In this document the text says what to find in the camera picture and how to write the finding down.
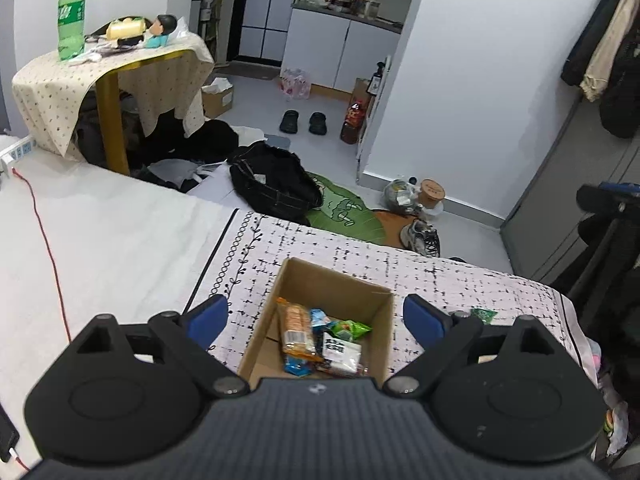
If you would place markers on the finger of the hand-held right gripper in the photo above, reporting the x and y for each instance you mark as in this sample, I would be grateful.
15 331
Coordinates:
600 201
625 187

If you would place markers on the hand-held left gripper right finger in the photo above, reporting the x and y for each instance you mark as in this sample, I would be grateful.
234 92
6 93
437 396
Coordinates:
422 317

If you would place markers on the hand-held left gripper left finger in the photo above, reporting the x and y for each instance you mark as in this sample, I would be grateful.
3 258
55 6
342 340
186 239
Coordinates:
207 317

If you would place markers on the dark green snack packet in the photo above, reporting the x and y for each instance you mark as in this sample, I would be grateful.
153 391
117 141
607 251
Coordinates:
482 314

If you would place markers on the lime green snack packet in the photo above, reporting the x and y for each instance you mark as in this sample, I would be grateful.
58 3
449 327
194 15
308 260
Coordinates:
350 329

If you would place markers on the black and white packet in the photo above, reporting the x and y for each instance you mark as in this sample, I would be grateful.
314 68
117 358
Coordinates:
340 355

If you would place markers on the orange cracker packet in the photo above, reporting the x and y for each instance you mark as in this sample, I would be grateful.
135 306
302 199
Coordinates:
297 330

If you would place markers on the brown cardboard box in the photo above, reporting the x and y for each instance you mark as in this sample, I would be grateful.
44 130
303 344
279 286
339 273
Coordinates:
330 285

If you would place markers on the blue snack packet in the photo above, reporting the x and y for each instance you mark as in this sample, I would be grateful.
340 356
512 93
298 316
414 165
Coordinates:
320 319
299 365

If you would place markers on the grey wardrobe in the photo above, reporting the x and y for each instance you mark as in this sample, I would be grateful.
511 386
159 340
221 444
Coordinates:
550 185

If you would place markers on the hanging coats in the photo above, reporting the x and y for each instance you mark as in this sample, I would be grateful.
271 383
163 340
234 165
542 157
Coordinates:
620 110

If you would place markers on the grey sneaker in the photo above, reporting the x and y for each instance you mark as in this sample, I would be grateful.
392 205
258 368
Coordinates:
421 237

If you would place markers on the brown lidded jar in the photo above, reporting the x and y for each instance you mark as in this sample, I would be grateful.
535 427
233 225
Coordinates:
432 194

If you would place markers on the clear plastic bag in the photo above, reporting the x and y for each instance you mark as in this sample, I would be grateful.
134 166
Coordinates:
400 195

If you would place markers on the white bed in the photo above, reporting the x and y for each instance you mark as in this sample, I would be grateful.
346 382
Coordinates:
100 240

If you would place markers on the green floor mat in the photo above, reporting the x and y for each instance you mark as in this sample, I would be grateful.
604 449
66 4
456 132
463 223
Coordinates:
345 210

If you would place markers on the beige hanging garment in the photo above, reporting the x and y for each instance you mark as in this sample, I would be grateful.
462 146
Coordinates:
607 55

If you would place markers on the white cloth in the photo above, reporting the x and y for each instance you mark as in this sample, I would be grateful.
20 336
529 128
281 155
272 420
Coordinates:
175 172

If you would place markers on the black bag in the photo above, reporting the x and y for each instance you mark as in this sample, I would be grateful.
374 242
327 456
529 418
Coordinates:
275 182

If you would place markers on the black clothing pile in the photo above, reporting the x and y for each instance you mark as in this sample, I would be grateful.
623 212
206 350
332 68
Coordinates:
200 140

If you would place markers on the white narrow shelf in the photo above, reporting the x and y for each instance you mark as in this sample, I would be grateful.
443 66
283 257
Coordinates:
372 135

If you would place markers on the dark red bottle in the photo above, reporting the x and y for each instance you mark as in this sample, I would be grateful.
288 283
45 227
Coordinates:
354 122

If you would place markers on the black slipper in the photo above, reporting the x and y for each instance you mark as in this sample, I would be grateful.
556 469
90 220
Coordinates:
289 121
318 123

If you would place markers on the small open floor carton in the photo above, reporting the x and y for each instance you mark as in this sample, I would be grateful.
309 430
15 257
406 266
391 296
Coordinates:
217 100

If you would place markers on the yellow side table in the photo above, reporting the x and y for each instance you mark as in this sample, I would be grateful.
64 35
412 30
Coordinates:
112 120

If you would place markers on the black phone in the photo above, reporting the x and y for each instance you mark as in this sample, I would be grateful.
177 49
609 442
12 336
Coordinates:
7 432

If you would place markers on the black spray bottle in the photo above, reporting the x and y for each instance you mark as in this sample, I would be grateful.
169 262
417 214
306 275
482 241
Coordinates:
378 80

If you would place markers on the pink pack of water bottles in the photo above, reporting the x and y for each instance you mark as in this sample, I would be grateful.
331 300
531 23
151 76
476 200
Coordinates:
295 82

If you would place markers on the white power strip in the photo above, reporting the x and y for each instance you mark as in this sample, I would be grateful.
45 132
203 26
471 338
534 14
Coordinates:
17 152

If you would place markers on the dotted cream tablecloth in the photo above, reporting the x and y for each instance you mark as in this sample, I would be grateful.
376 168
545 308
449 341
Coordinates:
50 95

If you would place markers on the white kitchen cabinet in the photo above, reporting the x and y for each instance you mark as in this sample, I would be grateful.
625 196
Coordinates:
325 50

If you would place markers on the black haired doll figure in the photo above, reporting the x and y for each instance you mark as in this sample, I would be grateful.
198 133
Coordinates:
162 30

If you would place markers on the yellow box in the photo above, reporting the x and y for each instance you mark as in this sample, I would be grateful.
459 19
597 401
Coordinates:
127 28

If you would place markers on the black framed glass door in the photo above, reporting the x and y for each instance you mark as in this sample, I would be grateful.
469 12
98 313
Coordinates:
265 10

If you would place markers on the green plastic bottle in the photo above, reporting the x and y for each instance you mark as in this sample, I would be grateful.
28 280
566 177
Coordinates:
71 20

